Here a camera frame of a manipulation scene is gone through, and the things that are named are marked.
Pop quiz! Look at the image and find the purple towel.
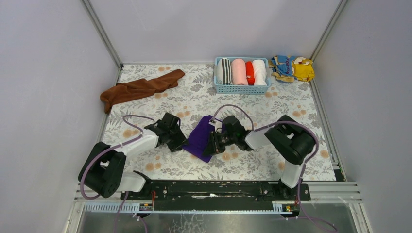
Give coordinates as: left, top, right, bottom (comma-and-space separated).
182, 115, 222, 163

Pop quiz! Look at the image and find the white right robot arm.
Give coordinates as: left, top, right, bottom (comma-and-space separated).
201, 115, 318, 189

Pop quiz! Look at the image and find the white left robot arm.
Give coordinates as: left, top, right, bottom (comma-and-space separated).
78, 113, 187, 200

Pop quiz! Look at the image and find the floral patterned table mat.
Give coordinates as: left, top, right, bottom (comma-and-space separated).
102, 64, 336, 181

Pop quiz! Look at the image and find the light blue plastic basket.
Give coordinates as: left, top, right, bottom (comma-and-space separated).
213, 57, 272, 95

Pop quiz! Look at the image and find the pink rolled towel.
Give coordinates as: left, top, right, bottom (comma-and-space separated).
231, 58, 248, 85

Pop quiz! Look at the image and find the striped rolled towel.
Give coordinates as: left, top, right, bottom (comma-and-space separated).
216, 58, 232, 85

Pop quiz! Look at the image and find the red rolled towel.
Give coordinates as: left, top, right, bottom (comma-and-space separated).
245, 61, 255, 85

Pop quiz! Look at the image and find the brown towel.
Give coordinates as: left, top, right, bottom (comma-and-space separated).
100, 69, 185, 114

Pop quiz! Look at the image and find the white rolled towel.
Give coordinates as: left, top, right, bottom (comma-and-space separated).
252, 59, 267, 86

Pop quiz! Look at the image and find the blue yellow cartoon towel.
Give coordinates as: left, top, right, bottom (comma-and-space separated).
269, 55, 315, 83

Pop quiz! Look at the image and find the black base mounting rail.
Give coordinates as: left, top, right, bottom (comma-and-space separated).
121, 180, 311, 211

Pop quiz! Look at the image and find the slotted cable duct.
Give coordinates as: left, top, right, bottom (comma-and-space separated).
84, 202, 293, 215

